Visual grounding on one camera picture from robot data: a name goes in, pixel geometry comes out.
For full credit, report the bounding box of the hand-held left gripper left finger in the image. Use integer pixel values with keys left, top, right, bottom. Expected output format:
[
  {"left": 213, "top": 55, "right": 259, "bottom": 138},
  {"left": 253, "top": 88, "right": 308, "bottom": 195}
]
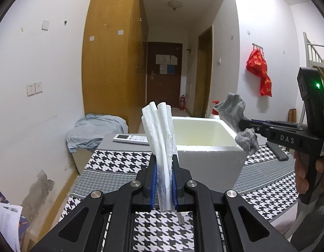
[{"left": 29, "top": 155, "right": 158, "bottom": 252}]

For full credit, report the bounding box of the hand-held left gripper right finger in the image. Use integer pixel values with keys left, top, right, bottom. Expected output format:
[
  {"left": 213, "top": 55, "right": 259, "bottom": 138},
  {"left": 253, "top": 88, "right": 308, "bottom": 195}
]
[{"left": 171, "top": 155, "right": 299, "bottom": 252}]

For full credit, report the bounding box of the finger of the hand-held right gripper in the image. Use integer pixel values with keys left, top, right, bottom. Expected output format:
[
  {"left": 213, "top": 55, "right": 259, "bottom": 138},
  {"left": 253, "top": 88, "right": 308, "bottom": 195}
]
[
  {"left": 252, "top": 126, "right": 270, "bottom": 139},
  {"left": 239, "top": 119, "right": 305, "bottom": 130}
]

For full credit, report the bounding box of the grey sock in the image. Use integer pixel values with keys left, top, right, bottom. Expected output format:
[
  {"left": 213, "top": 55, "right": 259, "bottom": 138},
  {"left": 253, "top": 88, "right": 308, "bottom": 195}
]
[{"left": 213, "top": 92, "right": 259, "bottom": 156}]

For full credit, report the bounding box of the white foam box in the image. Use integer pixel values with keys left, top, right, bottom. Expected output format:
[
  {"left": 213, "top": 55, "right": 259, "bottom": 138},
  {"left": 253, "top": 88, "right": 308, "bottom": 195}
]
[{"left": 137, "top": 115, "right": 248, "bottom": 192}]

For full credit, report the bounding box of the person's right hand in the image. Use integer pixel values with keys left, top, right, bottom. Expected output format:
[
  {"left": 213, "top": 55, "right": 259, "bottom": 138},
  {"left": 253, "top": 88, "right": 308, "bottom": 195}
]
[{"left": 294, "top": 151, "right": 324, "bottom": 196}]

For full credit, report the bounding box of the black smartphone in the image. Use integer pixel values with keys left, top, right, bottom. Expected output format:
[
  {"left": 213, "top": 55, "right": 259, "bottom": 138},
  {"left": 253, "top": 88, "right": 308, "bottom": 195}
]
[{"left": 267, "top": 142, "right": 290, "bottom": 161}]

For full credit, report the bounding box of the black white houndstooth cloth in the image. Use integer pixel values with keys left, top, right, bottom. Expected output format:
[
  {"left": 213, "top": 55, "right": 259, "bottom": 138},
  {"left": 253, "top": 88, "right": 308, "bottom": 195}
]
[{"left": 57, "top": 133, "right": 304, "bottom": 252}]

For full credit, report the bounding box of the white red-pump lotion bottle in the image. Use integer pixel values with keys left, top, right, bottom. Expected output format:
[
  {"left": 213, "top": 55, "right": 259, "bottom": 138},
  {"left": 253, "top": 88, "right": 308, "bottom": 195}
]
[{"left": 209, "top": 100, "right": 221, "bottom": 119}]

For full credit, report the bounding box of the white remote control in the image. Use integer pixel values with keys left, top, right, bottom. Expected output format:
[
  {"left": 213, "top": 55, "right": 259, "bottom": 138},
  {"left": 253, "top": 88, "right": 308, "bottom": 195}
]
[{"left": 113, "top": 134, "right": 150, "bottom": 144}]

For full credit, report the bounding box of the white metal bunk bed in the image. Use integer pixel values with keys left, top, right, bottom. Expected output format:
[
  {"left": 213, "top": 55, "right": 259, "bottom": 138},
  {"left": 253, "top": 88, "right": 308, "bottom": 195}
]
[{"left": 302, "top": 32, "right": 324, "bottom": 90}]

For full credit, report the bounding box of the red plastic bag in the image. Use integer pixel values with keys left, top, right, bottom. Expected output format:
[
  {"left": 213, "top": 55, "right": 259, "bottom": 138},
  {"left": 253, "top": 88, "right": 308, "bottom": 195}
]
[{"left": 246, "top": 49, "right": 273, "bottom": 97}]

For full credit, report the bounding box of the light wooden side door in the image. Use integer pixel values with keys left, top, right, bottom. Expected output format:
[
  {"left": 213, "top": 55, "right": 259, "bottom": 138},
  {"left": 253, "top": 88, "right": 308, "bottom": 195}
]
[{"left": 193, "top": 26, "right": 213, "bottom": 118}]

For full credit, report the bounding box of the light blue cloth pile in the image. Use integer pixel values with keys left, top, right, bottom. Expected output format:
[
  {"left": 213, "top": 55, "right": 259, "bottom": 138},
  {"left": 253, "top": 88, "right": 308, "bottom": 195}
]
[{"left": 67, "top": 114, "right": 128, "bottom": 153}]

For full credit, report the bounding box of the dark brown entrance door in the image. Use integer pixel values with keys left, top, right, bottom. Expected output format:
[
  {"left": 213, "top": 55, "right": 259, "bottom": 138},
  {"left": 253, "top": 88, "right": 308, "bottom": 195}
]
[{"left": 144, "top": 42, "right": 183, "bottom": 111}]

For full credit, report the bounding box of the white paper notice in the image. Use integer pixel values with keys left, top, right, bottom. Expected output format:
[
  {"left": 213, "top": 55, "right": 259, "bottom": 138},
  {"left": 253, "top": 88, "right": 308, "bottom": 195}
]
[{"left": 156, "top": 55, "right": 177, "bottom": 65}]

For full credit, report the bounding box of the wooden wardrobe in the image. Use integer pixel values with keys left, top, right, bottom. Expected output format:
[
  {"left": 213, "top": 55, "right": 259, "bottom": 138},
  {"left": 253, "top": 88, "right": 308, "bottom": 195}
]
[{"left": 83, "top": 0, "right": 149, "bottom": 134}]

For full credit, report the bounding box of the round ceiling lamp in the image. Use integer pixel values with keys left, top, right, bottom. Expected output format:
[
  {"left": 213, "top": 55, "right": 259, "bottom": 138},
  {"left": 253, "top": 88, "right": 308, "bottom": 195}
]
[{"left": 168, "top": 0, "right": 183, "bottom": 11}]

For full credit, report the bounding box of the white paper sheet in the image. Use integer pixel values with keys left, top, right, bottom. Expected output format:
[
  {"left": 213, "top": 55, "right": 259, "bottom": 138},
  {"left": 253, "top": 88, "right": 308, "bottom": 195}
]
[{"left": 0, "top": 202, "right": 23, "bottom": 252}]

